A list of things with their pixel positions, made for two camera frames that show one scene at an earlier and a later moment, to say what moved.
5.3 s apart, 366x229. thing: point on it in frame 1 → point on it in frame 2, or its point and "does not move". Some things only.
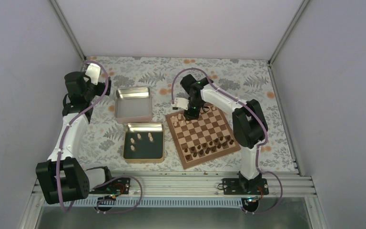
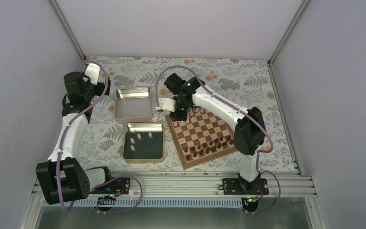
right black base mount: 243,186 does not move
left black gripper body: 101,88 does not move
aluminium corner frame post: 65,22 does not move
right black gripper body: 198,103 → 183,114
